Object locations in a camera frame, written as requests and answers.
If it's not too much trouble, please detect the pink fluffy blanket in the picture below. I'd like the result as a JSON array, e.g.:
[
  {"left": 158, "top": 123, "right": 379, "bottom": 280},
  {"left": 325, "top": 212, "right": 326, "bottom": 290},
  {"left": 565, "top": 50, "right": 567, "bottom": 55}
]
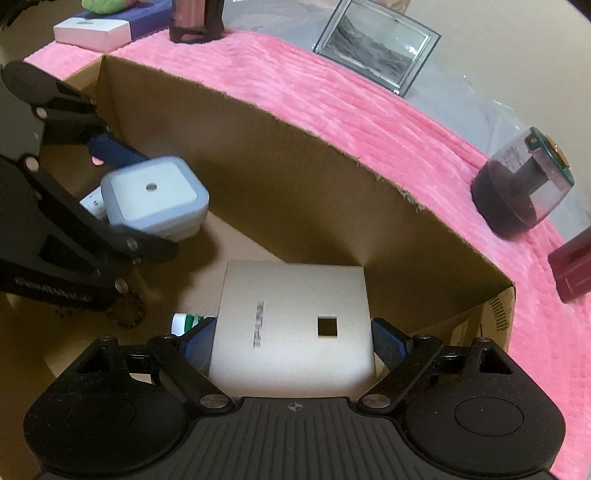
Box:
[{"left": 29, "top": 32, "right": 590, "bottom": 479}]

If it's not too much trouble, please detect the white square night light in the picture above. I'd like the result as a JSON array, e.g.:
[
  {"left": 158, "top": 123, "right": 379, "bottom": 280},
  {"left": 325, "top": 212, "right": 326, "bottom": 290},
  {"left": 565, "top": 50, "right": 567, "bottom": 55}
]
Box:
[{"left": 100, "top": 156, "right": 209, "bottom": 242}]

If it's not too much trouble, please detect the gold router box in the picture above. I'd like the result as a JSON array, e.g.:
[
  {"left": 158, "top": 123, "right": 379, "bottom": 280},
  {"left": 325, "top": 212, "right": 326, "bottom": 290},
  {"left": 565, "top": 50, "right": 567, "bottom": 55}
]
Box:
[{"left": 208, "top": 260, "right": 377, "bottom": 400}]

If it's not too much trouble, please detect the green white small bottle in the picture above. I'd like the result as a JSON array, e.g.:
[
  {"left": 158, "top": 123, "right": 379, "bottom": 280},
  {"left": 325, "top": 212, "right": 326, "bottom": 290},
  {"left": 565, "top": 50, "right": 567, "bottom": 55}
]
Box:
[{"left": 170, "top": 313, "right": 216, "bottom": 336}]

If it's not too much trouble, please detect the white remote control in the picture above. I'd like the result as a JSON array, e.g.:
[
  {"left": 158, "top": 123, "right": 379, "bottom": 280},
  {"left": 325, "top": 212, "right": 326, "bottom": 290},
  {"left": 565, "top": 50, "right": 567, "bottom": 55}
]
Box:
[{"left": 79, "top": 186, "right": 108, "bottom": 222}]

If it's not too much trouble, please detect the glass jar dark base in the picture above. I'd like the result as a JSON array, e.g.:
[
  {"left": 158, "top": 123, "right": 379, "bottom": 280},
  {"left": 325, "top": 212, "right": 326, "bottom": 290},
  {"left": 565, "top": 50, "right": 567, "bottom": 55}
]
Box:
[{"left": 471, "top": 127, "right": 575, "bottom": 240}]

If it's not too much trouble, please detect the purple book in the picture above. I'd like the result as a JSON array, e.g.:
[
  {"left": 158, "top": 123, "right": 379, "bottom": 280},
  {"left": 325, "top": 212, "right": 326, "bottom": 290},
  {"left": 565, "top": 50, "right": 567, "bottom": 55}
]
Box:
[{"left": 76, "top": 0, "right": 172, "bottom": 40}]

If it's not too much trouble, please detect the sand picture frame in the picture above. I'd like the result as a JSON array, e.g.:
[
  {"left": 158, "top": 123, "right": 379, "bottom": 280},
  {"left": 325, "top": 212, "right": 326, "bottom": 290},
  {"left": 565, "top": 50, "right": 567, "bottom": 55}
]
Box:
[{"left": 314, "top": 0, "right": 441, "bottom": 97}]

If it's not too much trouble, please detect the green pink plush toy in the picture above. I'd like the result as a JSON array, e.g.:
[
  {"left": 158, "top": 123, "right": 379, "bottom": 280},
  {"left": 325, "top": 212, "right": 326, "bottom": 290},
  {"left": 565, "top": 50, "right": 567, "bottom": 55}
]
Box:
[{"left": 81, "top": 0, "right": 143, "bottom": 15}]

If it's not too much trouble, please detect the brown cardboard box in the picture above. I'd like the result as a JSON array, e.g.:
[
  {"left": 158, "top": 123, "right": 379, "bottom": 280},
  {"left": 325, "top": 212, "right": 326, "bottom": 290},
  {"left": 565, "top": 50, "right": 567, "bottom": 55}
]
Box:
[{"left": 1, "top": 56, "right": 515, "bottom": 414}]

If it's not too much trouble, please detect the white flat box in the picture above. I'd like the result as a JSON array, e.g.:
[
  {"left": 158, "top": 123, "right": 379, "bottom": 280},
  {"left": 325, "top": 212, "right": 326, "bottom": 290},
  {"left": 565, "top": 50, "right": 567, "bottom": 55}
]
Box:
[{"left": 53, "top": 17, "right": 132, "bottom": 53}]

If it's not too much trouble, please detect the dark red thermos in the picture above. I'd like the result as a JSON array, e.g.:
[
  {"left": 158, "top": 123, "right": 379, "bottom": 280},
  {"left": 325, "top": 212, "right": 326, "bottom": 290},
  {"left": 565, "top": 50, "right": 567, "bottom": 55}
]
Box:
[{"left": 548, "top": 228, "right": 591, "bottom": 303}]

